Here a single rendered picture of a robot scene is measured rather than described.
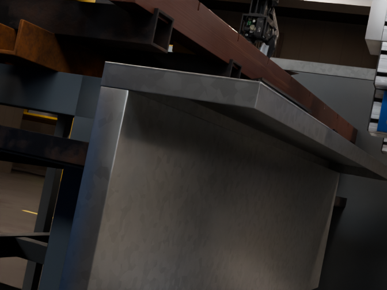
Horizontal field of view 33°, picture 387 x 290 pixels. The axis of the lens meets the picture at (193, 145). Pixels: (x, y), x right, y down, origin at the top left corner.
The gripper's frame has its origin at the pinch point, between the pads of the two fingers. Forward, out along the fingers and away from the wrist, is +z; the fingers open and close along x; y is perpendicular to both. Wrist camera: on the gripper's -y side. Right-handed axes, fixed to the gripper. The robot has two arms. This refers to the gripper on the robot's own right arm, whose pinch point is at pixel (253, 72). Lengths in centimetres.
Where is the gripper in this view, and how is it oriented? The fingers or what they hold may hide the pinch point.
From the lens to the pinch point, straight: 173.8
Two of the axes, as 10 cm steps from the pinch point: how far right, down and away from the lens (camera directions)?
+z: -2.0, 9.8, -0.3
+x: 9.0, 1.6, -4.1
